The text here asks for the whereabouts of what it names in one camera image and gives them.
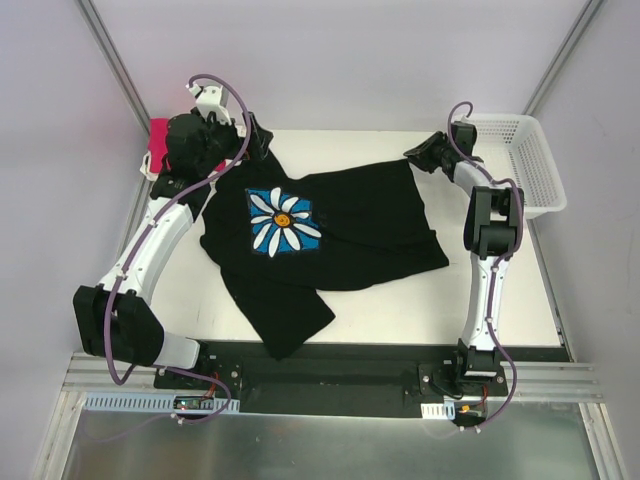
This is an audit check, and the black daisy print t-shirt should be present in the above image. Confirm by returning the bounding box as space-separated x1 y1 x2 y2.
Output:
200 155 449 360

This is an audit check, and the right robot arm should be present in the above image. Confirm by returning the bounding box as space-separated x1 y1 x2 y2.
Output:
405 121 524 398

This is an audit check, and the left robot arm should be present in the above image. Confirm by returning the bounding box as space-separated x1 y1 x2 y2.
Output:
73 111 273 389

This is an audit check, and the pink folded t-shirt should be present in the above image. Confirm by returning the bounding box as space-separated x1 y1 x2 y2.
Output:
148 118 169 174

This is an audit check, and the white plastic basket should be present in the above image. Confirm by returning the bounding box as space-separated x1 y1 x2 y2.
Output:
468 113 567 220

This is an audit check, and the white folded t-shirt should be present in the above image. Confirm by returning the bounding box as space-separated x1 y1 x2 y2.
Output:
140 151 160 182

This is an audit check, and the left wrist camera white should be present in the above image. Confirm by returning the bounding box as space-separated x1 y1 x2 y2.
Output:
186 83 232 125

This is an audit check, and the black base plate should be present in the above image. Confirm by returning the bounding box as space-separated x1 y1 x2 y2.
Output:
152 338 510 416

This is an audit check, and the right white cable duct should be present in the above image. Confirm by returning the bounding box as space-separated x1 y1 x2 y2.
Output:
420 402 456 421

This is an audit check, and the white cable duct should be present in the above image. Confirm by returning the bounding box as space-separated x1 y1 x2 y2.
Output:
420 402 456 421
84 393 240 415

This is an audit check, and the left white cable duct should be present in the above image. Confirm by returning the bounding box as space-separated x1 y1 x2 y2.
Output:
84 393 240 415

